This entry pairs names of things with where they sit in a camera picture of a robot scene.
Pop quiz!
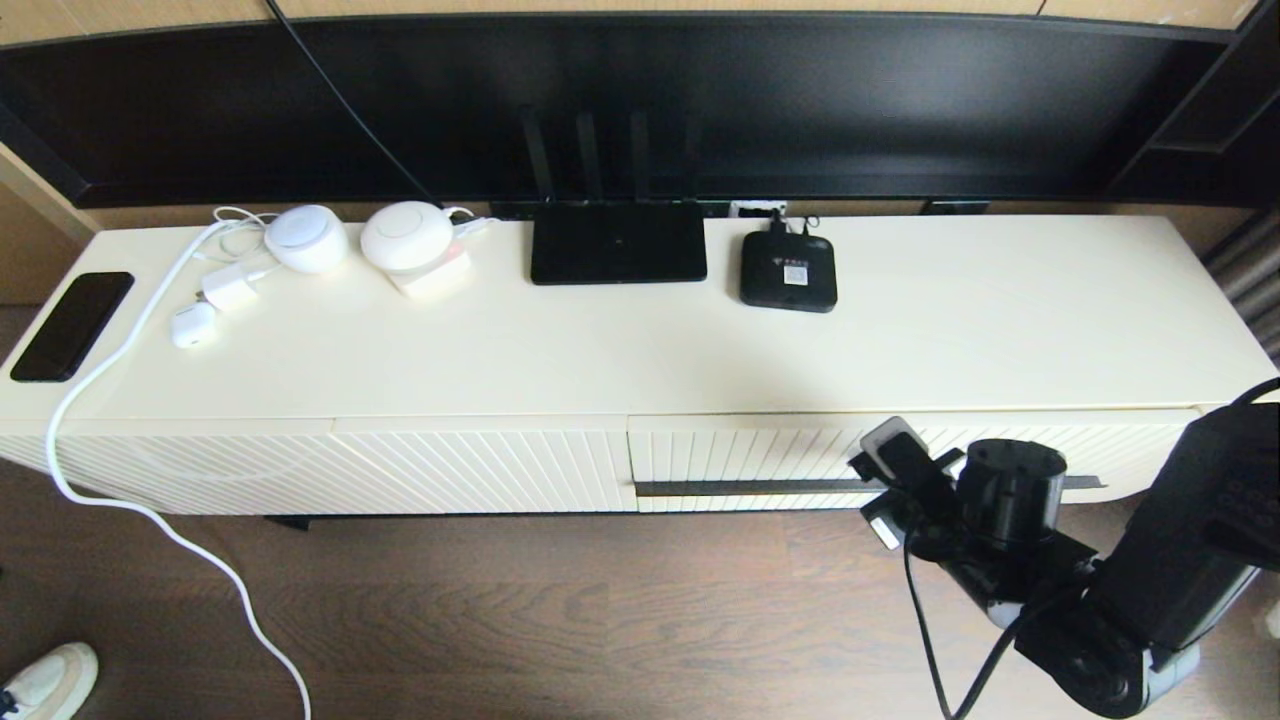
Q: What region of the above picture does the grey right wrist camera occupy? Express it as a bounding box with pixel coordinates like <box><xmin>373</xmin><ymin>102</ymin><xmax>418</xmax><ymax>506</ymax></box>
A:
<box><xmin>848</xmin><ymin>416</ymin><xmax>966</xmax><ymax>526</ymax></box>

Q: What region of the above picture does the white round smart speaker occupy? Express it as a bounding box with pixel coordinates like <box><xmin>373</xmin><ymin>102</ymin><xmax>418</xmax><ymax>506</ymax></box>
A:
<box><xmin>264</xmin><ymin>204</ymin><xmax>350</xmax><ymax>275</ymax></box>

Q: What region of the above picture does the small white charger cube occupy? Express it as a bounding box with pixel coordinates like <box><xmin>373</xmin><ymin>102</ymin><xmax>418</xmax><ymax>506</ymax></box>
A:
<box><xmin>171</xmin><ymin>301</ymin><xmax>219</xmax><ymax>350</ymax></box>

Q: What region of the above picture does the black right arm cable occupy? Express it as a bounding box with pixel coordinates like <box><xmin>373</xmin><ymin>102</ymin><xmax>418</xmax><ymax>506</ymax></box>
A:
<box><xmin>903</xmin><ymin>378</ymin><xmax>1280</xmax><ymax>720</ymax></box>

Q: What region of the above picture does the black wall shelf unit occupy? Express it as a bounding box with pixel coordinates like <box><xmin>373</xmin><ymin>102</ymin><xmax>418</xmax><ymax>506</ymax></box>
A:
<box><xmin>1105</xmin><ymin>0</ymin><xmax>1280</xmax><ymax>209</ymax></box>

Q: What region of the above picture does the black router with antennas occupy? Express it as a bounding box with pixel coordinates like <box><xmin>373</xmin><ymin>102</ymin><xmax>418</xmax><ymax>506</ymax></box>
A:
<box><xmin>520</xmin><ymin>108</ymin><xmax>709</xmax><ymax>286</ymax></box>

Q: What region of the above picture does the black smartphone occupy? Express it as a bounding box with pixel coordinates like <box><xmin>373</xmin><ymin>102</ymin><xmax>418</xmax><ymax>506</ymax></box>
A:
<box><xmin>10</xmin><ymin>271</ymin><xmax>136</xmax><ymax>383</ymax></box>

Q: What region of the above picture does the black set-top box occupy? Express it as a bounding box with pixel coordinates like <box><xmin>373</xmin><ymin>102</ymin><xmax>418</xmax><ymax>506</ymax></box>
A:
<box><xmin>739</xmin><ymin>228</ymin><xmax>838</xmax><ymax>314</ymax></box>

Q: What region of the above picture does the cream drawer with ribbed front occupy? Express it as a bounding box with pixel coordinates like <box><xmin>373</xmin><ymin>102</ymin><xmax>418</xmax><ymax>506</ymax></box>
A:
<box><xmin>628</xmin><ymin>407</ymin><xmax>1206</xmax><ymax>514</ymax></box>

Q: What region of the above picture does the black flat television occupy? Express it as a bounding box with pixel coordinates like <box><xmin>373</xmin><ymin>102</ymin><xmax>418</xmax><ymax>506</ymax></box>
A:
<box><xmin>0</xmin><ymin>10</ymin><xmax>1241</xmax><ymax>219</ymax></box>

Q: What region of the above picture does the thin black hanging cable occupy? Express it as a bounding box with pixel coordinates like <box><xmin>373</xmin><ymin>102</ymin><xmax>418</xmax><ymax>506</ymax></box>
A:
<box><xmin>264</xmin><ymin>0</ymin><xmax>438</xmax><ymax>203</ymax></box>

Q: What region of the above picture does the white dome shaped device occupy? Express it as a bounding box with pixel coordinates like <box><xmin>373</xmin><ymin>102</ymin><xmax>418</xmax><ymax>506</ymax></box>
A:
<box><xmin>360</xmin><ymin>200</ymin><xmax>456</xmax><ymax>272</ymax></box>

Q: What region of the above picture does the white charger adapter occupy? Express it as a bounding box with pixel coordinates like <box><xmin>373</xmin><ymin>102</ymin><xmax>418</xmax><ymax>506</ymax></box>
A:
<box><xmin>199</xmin><ymin>261</ymin><xmax>264</xmax><ymax>312</ymax></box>

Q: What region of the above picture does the cream tv cabinet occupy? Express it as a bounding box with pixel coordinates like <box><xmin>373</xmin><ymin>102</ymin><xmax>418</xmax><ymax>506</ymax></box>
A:
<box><xmin>0</xmin><ymin>212</ymin><xmax>1280</xmax><ymax>531</ymax></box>

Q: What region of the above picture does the thin white charging cable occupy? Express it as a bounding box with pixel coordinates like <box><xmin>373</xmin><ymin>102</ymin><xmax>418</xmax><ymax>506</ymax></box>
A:
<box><xmin>207</xmin><ymin>205</ymin><xmax>282</xmax><ymax>265</ymax></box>

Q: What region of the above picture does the grey curtain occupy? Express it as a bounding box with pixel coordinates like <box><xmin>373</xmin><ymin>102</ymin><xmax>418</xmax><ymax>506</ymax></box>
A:
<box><xmin>1205</xmin><ymin>210</ymin><xmax>1280</xmax><ymax>361</ymax></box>

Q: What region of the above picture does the thick white power cable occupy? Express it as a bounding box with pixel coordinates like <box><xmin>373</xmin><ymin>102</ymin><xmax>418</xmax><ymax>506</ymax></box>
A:
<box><xmin>45</xmin><ymin>217</ymin><xmax>314</xmax><ymax>720</ymax></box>

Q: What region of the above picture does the white sneaker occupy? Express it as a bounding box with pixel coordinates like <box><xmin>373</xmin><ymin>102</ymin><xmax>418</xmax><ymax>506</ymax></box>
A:
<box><xmin>0</xmin><ymin>642</ymin><xmax>99</xmax><ymax>720</ymax></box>

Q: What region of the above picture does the cream square base box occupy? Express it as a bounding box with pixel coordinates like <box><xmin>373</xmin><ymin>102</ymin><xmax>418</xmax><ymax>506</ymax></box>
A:
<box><xmin>385</xmin><ymin>246</ymin><xmax>473</xmax><ymax>300</ymax></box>

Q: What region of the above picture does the black set-top box cable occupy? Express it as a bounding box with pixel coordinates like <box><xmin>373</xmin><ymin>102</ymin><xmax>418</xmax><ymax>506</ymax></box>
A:
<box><xmin>765</xmin><ymin>206</ymin><xmax>823</xmax><ymax>238</ymax></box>

